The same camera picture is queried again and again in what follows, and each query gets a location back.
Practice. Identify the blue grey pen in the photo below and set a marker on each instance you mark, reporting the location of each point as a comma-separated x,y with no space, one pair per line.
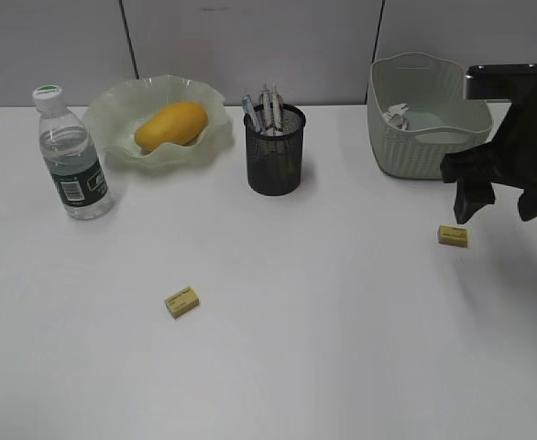
250,111

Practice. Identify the black mesh pen holder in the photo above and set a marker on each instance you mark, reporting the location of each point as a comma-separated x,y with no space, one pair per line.
274,163

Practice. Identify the white waste paper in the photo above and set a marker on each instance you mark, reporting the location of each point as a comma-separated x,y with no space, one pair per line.
395,116

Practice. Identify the pale green wavy plate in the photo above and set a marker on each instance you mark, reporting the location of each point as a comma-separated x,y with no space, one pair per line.
114,118

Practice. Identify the clear water bottle green label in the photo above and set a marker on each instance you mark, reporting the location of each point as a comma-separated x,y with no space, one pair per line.
70,156

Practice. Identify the pale green woven basket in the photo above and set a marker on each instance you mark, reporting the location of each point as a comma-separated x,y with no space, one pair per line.
441,120

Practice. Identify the yellow mango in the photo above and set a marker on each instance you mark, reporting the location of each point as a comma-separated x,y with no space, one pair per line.
178,123

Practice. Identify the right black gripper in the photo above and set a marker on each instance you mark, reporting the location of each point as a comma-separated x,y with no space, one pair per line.
509,158

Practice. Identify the yellow eraser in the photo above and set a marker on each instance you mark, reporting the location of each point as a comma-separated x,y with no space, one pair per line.
182,302
452,236

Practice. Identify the beige grip pen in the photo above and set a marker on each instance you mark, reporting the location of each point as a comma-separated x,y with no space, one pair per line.
276,102

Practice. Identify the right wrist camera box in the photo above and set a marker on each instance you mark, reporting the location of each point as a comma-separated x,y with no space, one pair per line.
500,82

